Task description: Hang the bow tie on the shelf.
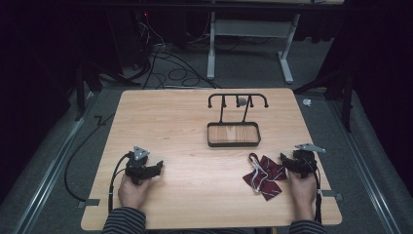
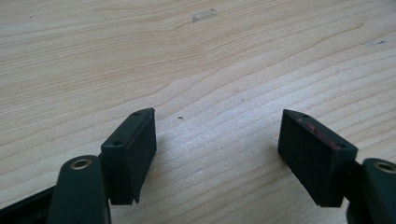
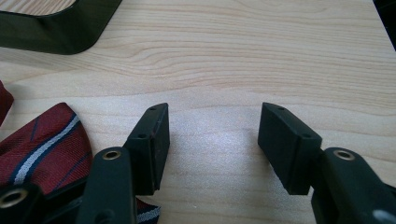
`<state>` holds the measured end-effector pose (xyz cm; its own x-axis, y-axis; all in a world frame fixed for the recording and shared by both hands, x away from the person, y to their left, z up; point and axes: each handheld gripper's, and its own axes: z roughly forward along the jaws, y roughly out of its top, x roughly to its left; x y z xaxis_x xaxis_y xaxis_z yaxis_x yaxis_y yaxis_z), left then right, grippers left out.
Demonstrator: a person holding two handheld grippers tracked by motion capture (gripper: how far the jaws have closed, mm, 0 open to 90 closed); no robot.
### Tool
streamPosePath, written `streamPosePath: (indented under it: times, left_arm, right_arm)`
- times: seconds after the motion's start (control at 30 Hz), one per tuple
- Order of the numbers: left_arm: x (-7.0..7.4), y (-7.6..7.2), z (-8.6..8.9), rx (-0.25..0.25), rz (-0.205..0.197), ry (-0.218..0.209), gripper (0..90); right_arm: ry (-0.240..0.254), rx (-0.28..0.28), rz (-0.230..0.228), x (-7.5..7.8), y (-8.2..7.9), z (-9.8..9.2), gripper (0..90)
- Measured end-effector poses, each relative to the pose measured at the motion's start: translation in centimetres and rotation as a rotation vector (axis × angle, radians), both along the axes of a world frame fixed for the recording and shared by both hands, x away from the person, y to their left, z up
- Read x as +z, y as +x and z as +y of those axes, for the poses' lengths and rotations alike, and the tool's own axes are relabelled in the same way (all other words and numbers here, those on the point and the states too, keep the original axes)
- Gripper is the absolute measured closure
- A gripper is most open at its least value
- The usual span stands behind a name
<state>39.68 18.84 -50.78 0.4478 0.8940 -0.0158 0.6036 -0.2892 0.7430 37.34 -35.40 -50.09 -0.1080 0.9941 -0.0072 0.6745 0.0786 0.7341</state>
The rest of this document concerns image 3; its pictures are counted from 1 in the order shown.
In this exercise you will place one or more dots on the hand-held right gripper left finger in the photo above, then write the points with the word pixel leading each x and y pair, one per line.
pixel 149 149

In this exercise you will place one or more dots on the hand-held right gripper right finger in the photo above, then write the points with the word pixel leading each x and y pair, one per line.
pixel 289 149

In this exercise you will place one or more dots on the red striped necktie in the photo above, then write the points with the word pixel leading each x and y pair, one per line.
pixel 53 146

